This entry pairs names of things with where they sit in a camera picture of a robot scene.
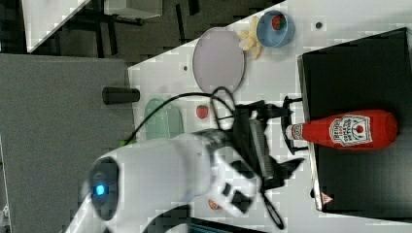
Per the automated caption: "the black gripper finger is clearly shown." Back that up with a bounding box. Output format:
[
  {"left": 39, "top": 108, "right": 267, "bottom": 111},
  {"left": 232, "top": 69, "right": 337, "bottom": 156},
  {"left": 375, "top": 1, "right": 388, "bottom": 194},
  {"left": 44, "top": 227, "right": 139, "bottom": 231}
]
[
  {"left": 274, "top": 158, "right": 304, "bottom": 180},
  {"left": 257, "top": 101, "right": 291, "bottom": 118}
]

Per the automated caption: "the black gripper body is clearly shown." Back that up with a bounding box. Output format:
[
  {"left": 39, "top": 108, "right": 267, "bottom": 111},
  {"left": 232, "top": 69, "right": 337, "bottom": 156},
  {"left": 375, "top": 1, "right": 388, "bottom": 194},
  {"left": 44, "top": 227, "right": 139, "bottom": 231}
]
[{"left": 232, "top": 104, "right": 276, "bottom": 189}]

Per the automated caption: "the red plush ketchup bottle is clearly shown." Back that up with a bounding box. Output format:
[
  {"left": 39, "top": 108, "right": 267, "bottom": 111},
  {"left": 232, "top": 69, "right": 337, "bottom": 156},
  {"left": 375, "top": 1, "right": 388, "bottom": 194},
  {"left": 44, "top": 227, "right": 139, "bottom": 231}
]
[{"left": 285, "top": 110, "right": 397, "bottom": 150}]

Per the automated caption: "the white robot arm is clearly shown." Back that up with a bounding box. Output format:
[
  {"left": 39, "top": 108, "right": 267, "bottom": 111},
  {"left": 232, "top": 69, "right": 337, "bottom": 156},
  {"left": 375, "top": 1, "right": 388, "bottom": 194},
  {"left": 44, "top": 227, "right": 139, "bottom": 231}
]
[{"left": 62, "top": 101, "right": 301, "bottom": 233}]

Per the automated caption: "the black toaster oven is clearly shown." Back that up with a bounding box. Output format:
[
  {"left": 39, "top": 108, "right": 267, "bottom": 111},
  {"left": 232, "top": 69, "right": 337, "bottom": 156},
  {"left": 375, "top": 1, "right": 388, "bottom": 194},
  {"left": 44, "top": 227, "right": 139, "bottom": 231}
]
[{"left": 297, "top": 28, "right": 412, "bottom": 222}]

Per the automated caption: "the yellow banana peel toy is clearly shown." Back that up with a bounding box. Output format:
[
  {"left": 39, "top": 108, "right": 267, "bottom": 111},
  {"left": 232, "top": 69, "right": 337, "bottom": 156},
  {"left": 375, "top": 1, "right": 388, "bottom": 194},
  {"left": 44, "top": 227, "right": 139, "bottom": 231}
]
[{"left": 237, "top": 17, "right": 262, "bottom": 59}]

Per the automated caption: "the pink round plate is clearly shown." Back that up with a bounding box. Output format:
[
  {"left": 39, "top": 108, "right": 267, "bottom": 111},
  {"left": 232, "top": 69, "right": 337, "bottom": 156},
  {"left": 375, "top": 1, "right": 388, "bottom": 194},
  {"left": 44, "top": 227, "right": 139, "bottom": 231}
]
[{"left": 192, "top": 27, "right": 245, "bottom": 93}]

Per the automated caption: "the orange slice toy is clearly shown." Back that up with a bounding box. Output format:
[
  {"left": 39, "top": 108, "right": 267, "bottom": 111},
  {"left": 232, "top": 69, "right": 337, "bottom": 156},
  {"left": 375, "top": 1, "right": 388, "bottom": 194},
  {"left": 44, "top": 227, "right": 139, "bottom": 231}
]
[{"left": 208, "top": 199, "right": 221, "bottom": 211}]

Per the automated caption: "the blue bowl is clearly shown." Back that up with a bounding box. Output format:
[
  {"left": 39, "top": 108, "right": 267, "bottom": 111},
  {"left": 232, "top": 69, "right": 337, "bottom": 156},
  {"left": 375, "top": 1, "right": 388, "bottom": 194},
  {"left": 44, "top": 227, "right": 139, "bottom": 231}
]
[{"left": 257, "top": 10, "right": 295, "bottom": 48}]

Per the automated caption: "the red strawberry toy in bowl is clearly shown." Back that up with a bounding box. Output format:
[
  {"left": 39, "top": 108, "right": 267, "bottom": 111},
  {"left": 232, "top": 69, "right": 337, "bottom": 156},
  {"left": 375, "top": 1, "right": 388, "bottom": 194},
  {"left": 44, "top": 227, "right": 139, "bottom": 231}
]
[{"left": 272, "top": 15, "right": 287, "bottom": 31}]

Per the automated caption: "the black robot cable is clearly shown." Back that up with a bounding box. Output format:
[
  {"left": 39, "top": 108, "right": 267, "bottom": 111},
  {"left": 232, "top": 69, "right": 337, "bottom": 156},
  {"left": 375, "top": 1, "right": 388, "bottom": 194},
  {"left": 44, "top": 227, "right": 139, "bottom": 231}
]
[{"left": 124, "top": 85, "right": 237, "bottom": 147}]

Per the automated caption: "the black cylinder post upper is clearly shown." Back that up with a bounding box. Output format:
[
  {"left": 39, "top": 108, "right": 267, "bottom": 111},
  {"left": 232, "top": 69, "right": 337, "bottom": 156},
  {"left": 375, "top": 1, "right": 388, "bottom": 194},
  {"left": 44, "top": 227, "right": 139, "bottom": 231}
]
[{"left": 102, "top": 86, "right": 140, "bottom": 105}]

